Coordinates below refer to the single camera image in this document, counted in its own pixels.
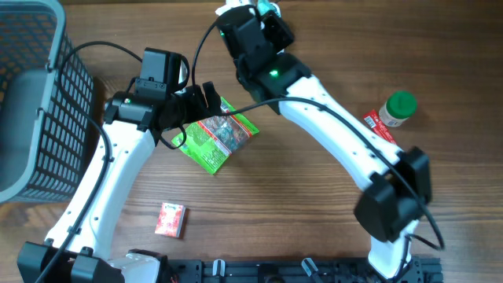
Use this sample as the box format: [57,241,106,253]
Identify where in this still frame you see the green snack packet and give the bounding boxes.
[171,114,259,175]

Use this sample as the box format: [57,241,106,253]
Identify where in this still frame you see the teal packet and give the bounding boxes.
[256,0,281,15]

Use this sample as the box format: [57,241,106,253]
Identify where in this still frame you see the pink tissue pack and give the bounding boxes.
[155,203,185,238]

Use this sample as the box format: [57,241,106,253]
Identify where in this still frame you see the red stick packet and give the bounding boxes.
[363,109,396,145]

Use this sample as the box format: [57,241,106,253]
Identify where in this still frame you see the green lid jar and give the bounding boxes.
[379,90,417,127]

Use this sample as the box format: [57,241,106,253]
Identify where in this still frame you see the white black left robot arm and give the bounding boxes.
[17,48,220,282]

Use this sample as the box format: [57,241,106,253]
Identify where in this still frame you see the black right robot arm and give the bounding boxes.
[215,2,432,279]

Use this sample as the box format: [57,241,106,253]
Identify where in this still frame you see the grey plastic mesh basket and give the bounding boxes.
[1,0,95,203]

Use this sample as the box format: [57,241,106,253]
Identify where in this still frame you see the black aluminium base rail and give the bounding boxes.
[93,257,444,283]

